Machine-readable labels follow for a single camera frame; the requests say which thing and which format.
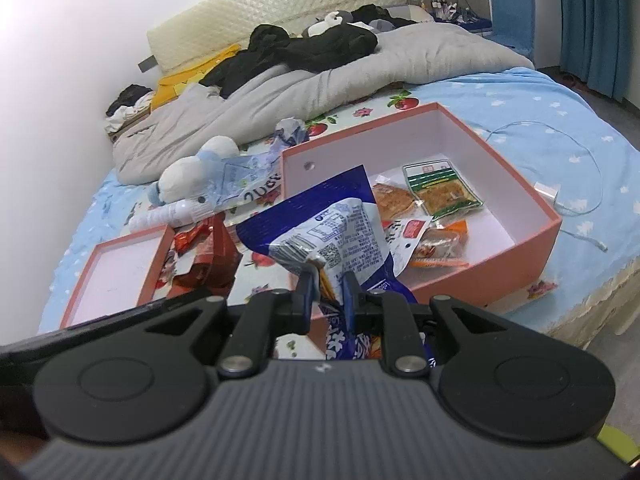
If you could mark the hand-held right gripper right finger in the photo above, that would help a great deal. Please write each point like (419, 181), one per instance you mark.
(348, 302)

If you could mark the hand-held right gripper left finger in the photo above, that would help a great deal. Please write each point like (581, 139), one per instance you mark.
(312, 282)

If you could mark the blue and white snack packet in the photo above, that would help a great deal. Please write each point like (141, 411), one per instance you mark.
(340, 235)

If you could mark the orange snack packet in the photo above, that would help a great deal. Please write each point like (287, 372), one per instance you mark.
(442, 247)

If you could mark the clear cracker packet red label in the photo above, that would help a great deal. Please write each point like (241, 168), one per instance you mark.
(395, 201)

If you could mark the green-edged snack packet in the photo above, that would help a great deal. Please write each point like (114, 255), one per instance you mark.
(445, 192)

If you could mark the pink cardboard box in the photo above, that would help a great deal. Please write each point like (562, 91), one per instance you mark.
(475, 160)

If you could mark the pink cardboard box lid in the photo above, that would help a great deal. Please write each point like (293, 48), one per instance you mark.
(120, 270)

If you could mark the dark red snack packet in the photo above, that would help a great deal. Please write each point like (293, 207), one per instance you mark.
(215, 257)

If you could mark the clear printed plastic bag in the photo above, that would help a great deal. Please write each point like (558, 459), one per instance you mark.
(247, 177)

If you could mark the shiny red candy packet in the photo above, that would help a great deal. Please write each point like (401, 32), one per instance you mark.
(192, 236)

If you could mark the white plastic bottle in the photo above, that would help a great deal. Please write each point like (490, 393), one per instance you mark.
(165, 215)

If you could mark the crumpled blue white wrapper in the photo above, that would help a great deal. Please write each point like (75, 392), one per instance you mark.
(292, 132)

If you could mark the white and blue plush toy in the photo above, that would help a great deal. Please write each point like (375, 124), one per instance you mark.
(200, 167)

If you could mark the black and white clothes pile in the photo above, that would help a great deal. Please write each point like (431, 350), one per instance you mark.
(127, 100)

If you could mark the grey duvet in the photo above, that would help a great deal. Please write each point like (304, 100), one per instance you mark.
(400, 60)

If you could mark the yellow cloth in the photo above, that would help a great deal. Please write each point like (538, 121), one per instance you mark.
(175, 82)

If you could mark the black and white plush toy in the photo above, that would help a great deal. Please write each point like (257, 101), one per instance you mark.
(327, 22)

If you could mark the blue bed sheet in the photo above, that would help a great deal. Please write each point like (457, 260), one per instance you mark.
(550, 105)

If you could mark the cream quilted headboard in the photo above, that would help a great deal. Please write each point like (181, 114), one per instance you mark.
(260, 0)

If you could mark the cluttered bedside table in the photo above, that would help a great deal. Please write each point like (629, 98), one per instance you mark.
(452, 12)

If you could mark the yellow-green object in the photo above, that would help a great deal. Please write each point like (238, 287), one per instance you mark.
(622, 445)

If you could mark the blue chair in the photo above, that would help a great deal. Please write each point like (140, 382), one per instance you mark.
(510, 5)

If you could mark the blue curtain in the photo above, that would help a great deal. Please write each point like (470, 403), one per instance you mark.
(600, 25)

